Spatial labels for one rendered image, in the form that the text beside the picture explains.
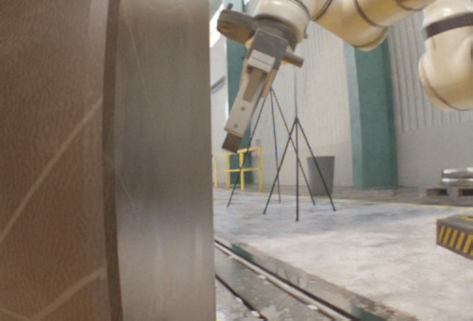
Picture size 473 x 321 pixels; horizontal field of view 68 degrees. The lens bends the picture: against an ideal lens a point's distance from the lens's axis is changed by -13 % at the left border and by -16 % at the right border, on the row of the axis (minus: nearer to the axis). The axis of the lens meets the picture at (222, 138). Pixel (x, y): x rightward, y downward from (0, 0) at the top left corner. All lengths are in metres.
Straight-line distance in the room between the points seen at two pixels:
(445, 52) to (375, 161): 8.17
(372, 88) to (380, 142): 1.22
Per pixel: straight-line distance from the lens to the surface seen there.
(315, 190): 7.23
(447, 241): 0.74
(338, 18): 0.68
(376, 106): 9.15
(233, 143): 0.63
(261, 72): 0.50
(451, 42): 0.85
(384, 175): 9.14
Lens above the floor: 0.42
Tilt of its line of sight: 5 degrees up
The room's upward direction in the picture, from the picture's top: 1 degrees counter-clockwise
